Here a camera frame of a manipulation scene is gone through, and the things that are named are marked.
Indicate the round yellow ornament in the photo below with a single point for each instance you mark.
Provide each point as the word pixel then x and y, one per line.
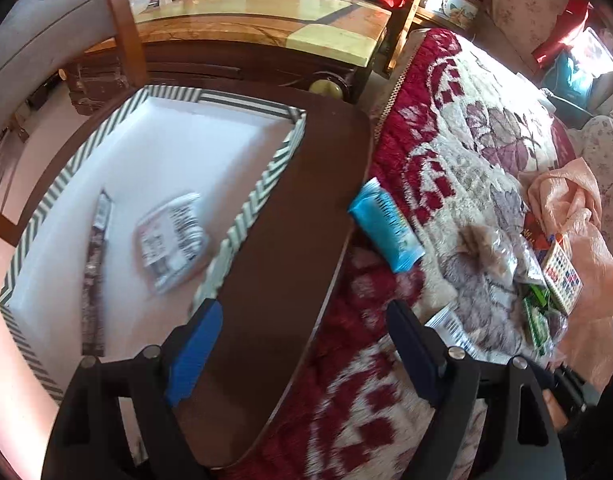
pixel 329 87

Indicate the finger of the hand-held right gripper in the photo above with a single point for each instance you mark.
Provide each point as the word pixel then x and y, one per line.
pixel 571 385

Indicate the white printed snack packet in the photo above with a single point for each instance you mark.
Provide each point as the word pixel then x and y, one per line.
pixel 171 240

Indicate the peach plastic bag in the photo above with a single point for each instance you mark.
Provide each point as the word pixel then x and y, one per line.
pixel 576 200

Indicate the wooden shelf rack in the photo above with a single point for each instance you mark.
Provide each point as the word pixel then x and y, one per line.
pixel 416 25

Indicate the marble top wooden table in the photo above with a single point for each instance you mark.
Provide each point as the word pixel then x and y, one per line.
pixel 236 15

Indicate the red floral blanket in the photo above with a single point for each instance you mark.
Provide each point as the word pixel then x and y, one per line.
pixel 436 125

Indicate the white barcode snack packet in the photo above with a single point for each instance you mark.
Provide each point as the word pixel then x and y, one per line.
pixel 451 327

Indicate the blue snack packet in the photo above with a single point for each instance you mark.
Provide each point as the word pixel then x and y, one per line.
pixel 386 230

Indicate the green snack packet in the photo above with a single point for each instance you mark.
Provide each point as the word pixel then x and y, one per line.
pixel 536 325
pixel 535 291

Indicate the green white striped box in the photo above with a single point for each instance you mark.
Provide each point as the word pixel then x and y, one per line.
pixel 186 150

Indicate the white plastic bag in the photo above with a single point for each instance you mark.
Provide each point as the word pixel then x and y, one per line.
pixel 141 2

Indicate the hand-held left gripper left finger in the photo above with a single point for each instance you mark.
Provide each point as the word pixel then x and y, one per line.
pixel 196 355

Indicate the red shiny bag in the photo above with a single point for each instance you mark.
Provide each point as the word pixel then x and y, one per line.
pixel 561 30

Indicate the wooden chair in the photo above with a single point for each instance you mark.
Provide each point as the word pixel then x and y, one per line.
pixel 124 20

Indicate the clear bag of dark snacks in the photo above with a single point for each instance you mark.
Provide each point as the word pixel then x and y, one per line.
pixel 556 327

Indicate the grey plank board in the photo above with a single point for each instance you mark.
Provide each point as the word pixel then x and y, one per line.
pixel 41 25

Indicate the small brown wooden table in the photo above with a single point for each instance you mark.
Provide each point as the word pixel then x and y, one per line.
pixel 286 270

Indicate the red snack packet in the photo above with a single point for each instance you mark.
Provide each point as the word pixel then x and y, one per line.
pixel 534 232

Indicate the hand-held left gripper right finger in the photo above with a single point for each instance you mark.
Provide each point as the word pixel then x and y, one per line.
pixel 417 357

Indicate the cracker packet with coloured squares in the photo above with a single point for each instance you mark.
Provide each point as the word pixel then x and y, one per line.
pixel 561 275

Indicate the long brown snack packet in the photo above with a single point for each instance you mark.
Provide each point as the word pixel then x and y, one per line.
pixel 94 280

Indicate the teal bag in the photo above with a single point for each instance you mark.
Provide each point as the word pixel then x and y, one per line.
pixel 571 75

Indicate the floral printed box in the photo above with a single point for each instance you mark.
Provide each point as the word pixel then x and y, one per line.
pixel 451 5

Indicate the clear bag of brown snacks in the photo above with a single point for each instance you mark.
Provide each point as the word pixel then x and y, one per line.
pixel 486 250

